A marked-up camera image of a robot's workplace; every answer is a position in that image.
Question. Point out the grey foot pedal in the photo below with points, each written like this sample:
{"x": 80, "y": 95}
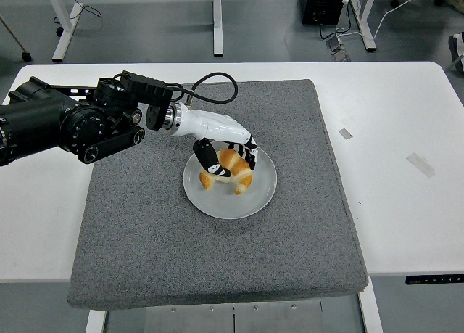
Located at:
{"x": 341, "y": 56}
{"x": 334, "y": 44}

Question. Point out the grey metal plate with screws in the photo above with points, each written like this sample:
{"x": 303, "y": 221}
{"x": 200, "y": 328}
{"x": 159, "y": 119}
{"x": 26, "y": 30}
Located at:
{"x": 253, "y": 318}

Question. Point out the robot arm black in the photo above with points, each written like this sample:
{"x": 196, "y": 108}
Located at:
{"x": 36, "y": 122}

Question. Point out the person's shoe dark white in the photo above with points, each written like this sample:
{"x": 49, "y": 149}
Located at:
{"x": 456, "y": 50}

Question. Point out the black table control panel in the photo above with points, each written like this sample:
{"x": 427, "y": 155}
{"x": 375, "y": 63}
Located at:
{"x": 435, "y": 279}

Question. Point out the white desk leg straight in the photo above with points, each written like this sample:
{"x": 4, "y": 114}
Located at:
{"x": 216, "y": 21}

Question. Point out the small clear tape piece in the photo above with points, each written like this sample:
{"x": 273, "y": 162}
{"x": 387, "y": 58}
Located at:
{"x": 345, "y": 133}

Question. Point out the white desk leg with foot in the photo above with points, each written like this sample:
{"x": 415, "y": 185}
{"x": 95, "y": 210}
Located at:
{"x": 61, "y": 17}

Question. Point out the black round floor foot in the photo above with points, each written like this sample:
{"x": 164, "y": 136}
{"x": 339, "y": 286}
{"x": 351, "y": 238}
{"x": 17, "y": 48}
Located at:
{"x": 59, "y": 30}

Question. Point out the grey speckled mat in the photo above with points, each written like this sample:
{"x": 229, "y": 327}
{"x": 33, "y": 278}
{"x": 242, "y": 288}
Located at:
{"x": 217, "y": 253}

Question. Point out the white desk leg slanted foot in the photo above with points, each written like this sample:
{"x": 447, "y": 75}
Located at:
{"x": 367, "y": 24}

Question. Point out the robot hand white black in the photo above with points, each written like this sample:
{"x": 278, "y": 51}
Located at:
{"x": 210, "y": 124}

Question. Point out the grey round plate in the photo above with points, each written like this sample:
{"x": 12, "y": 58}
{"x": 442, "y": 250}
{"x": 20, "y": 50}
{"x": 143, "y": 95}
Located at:
{"x": 232, "y": 206}

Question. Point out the thin stand with caster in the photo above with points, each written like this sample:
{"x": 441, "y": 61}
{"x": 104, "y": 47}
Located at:
{"x": 26, "y": 56}

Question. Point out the large clear tape piece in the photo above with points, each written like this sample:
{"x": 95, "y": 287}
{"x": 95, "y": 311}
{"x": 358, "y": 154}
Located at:
{"x": 420, "y": 164}

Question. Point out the black computer tower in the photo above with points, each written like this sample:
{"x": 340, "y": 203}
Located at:
{"x": 320, "y": 6}

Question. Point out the croissant bread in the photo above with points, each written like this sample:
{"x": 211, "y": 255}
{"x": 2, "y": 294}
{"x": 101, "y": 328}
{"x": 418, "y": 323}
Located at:
{"x": 237, "y": 166}

